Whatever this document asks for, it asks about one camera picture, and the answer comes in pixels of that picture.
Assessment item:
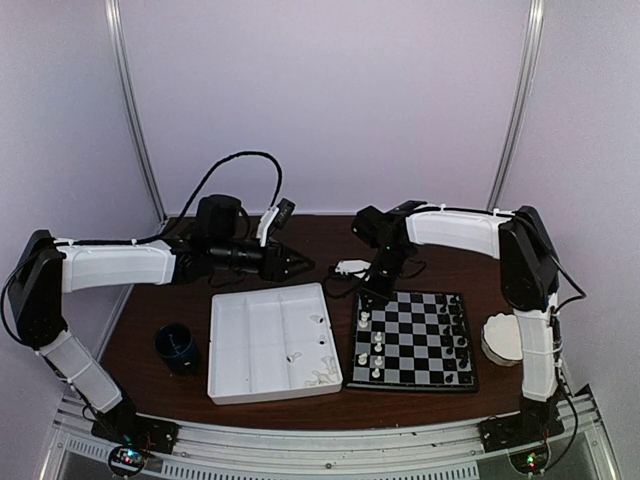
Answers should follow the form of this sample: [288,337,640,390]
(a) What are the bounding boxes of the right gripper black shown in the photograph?
[360,244,411,312]

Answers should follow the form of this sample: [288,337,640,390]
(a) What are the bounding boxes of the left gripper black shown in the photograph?
[210,236,315,283]

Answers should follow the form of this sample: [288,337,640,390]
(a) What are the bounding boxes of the white piece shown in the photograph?
[358,311,371,329]

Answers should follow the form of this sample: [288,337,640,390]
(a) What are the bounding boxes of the black white chess board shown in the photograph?
[345,291,479,394]

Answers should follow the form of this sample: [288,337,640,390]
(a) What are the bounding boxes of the white plastic compartment tray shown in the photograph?
[207,283,343,406]

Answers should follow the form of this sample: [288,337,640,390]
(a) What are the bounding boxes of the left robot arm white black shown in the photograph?
[1,230,315,444]

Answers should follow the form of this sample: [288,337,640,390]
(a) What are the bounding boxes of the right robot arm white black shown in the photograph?
[351,201,562,442]

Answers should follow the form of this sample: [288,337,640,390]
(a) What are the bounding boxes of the white scalloped bowl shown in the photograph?
[481,313,523,367]

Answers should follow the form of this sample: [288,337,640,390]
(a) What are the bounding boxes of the dark blue mug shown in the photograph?
[153,323,200,376]

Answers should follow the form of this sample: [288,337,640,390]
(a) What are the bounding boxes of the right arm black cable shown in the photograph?
[324,264,366,300]

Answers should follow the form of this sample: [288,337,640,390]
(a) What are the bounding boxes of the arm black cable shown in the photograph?
[324,264,366,300]
[174,151,284,221]

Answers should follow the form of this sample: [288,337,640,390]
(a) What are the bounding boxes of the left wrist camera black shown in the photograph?
[194,194,242,243]

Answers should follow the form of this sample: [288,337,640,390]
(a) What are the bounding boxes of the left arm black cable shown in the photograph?
[174,151,284,221]

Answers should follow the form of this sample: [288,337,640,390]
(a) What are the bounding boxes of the aluminium front rail frame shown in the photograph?
[38,394,622,479]

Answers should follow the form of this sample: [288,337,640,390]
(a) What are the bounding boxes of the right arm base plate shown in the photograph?
[478,413,565,453]

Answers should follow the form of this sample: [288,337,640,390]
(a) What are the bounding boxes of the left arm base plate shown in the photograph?
[91,402,179,454]

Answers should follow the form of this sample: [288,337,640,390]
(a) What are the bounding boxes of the right aluminium corner post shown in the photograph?
[486,0,546,211]

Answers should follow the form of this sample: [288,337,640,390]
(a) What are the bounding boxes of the aluminium corner post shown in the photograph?
[104,0,167,223]
[486,0,546,211]

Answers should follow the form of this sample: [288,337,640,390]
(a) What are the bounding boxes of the left aluminium corner post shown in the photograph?
[104,0,167,223]

